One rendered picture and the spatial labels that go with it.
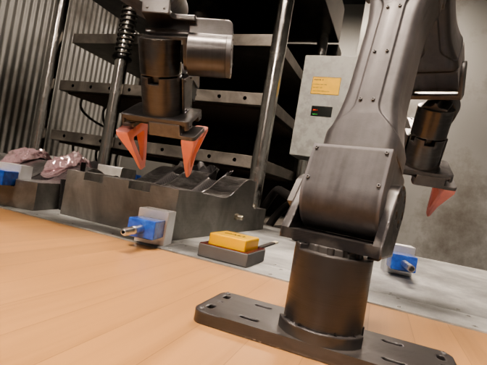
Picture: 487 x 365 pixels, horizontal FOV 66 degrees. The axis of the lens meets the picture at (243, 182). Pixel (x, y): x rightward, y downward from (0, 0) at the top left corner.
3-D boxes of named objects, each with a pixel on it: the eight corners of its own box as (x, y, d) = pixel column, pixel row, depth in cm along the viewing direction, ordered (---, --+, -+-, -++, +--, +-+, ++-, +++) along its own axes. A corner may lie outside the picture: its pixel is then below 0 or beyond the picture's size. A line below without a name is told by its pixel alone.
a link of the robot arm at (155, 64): (193, 77, 56) (193, 27, 53) (186, 87, 51) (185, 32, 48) (146, 74, 56) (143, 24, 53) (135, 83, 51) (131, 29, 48)
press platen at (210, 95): (264, 106, 147) (267, 93, 147) (58, 89, 188) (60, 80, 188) (305, 140, 216) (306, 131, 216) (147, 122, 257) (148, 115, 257)
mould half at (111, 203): (170, 240, 65) (183, 164, 65) (59, 214, 75) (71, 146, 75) (262, 229, 111) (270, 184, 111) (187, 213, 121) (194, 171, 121)
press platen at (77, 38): (277, 45, 150) (280, 33, 150) (72, 43, 191) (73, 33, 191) (311, 96, 215) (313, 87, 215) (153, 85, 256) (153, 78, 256)
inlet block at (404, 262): (425, 288, 60) (430, 255, 60) (392, 282, 61) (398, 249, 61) (406, 273, 73) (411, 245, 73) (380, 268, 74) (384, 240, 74)
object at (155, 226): (137, 256, 49) (144, 215, 49) (102, 248, 50) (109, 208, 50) (171, 243, 62) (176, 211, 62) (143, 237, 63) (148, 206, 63)
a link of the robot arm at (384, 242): (311, 174, 36) (284, 166, 32) (408, 187, 31) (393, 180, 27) (300, 240, 36) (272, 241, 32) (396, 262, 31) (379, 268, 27)
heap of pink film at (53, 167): (56, 179, 84) (62, 145, 84) (-18, 166, 86) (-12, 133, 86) (107, 182, 110) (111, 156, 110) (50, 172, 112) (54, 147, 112)
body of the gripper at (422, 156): (385, 161, 71) (395, 124, 68) (443, 169, 69) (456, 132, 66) (388, 177, 66) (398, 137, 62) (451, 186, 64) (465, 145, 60)
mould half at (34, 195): (32, 211, 72) (43, 154, 72) (-91, 188, 74) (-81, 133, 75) (130, 203, 122) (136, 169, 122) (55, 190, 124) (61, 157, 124)
